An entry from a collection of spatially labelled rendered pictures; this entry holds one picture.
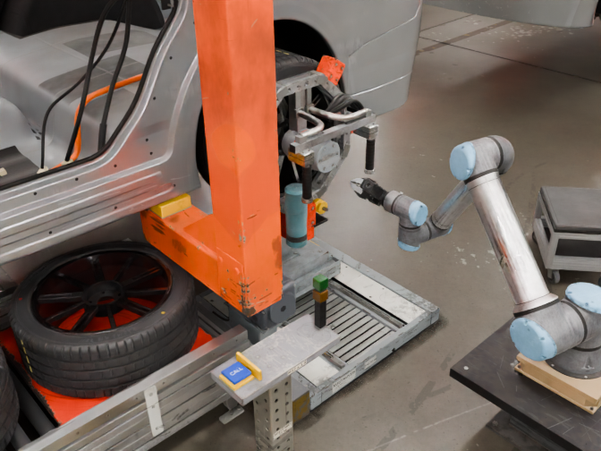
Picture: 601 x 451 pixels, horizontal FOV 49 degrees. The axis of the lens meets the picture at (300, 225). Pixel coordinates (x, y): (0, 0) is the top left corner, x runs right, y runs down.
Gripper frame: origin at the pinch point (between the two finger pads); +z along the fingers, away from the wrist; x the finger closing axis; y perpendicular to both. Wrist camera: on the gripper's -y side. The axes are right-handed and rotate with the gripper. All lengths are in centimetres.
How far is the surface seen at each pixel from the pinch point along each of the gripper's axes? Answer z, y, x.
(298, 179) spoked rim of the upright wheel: 17.6, -10.7, -10.3
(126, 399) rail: -21, -72, -104
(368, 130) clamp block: -14.1, -25.7, 17.1
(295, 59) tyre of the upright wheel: 16, -49, 27
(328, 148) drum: -7.5, -32.8, 3.4
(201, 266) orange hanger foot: -3, -55, -58
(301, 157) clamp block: -14, -50, -7
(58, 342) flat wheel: 6, -86, -101
